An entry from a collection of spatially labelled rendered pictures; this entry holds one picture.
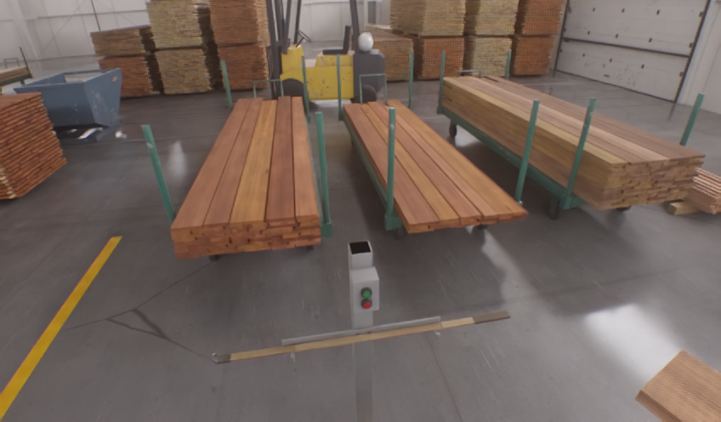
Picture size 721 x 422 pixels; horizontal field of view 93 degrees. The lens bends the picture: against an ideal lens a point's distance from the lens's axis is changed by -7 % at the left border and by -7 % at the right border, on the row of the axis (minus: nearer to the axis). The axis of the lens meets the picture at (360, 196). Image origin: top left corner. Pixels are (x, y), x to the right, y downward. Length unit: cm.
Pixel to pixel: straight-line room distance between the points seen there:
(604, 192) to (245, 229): 275
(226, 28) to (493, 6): 671
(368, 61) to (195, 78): 469
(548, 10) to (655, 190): 864
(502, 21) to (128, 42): 928
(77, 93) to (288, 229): 539
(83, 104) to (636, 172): 734
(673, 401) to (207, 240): 239
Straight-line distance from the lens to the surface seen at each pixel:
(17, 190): 560
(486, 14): 1090
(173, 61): 1012
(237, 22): 979
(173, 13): 1013
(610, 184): 341
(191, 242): 264
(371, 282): 99
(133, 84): 1060
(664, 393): 144
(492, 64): 1113
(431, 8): 1033
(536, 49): 1191
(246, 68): 991
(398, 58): 1017
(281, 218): 246
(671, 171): 382
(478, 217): 284
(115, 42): 1058
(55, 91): 746
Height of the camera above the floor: 190
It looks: 28 degrees down
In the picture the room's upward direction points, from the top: 1 degrees counter-clockwise
